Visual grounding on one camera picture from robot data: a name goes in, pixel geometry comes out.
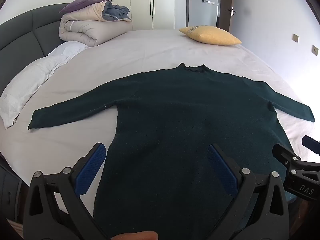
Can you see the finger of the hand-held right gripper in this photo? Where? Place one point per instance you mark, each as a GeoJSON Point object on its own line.
{"type": "Point", "coordinates": [312, 145]}
{"type": "Point", "coordinates": [286, 155]}

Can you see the bed with white sheet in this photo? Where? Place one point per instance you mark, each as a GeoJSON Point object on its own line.
{"type": "Point", "coordinates": [150, 52]}

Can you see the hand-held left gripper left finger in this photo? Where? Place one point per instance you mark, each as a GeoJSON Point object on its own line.
{"type": "Point", "coordinates": [93, 165]}

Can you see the wall socket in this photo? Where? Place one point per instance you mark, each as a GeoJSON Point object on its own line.
{"type": "Point", "coordinates": [295, 38]}
{"type": "Point", "coordinates": [315, 50]}

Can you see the folded beige duvet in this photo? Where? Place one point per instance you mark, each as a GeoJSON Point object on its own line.
{"type": "Point", "coordinates": [82, 26]}

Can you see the dark nightstand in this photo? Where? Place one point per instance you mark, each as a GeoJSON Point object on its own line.
{"type": "Point", "coordinates": [10, 195]}

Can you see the cream wardrobe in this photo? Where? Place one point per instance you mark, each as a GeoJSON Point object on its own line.
{"type": "Point", "coordinates": [140, 2]}

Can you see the grey-green padded headboard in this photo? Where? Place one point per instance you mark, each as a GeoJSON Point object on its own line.
{"type": "Point", "coordinates": [20, 35]}

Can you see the wall switch panel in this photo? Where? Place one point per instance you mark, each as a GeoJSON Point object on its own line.
{"type": "Point", "coordinates": [208, 2]}

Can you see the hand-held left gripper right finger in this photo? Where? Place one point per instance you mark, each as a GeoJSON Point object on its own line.
{"type": "Point", "coordinates": [221, 166]}

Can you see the dark green sweater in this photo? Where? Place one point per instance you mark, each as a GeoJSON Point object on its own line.
{"type": "Point", "coordinates": [175, 117]}

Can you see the yellow pillow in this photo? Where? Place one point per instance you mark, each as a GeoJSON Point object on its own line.
{"type": "Point", "coordinates": [212, 36]}

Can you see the purple pillow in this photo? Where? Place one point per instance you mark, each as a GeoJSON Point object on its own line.
{"type": "Point", "coordinates": [80, 5]}

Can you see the person's left hand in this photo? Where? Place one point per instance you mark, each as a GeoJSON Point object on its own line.
{"type": "Point", "coordinates": [136, 236]}

